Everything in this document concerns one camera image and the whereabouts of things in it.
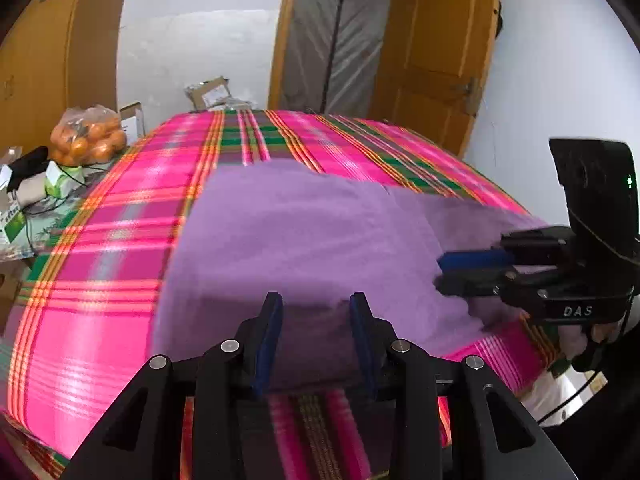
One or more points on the plastic sheet door curtain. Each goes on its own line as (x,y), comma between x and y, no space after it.
(340,35)

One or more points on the wooden door frame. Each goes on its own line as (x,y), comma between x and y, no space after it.
(282,35)

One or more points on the cardboard parcel box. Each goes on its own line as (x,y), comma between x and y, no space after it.
(210,95)

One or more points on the black bag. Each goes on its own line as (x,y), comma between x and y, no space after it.
(27,165)

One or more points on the small white box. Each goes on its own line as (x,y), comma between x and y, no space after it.
(132,125)

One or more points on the green tissue pack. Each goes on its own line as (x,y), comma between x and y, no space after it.
(62,180)

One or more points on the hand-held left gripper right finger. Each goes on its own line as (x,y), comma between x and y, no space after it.
(362,345)

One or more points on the green white box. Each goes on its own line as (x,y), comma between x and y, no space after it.
(12,227)

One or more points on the pink green plaid bed sheet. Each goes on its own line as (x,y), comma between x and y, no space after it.
(100,285)

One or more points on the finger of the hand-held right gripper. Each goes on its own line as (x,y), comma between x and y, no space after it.
(475,282)
(475,259)

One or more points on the wooden door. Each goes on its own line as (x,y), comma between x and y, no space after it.
(440,35)

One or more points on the person's right hand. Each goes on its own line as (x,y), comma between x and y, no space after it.
(570,342)

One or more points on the purple fleece pants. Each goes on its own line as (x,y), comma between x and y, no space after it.
(310,240)

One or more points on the bag of oranges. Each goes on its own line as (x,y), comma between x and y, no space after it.
(90,140)

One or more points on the beige folded cloth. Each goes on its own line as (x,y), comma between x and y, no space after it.
(32,191)

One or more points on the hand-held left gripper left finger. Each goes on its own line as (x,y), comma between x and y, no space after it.
(265,350)

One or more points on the wooden wardrobe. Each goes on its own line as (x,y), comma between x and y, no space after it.
(50,60)

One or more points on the folding table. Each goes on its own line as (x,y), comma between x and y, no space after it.
(55,220)

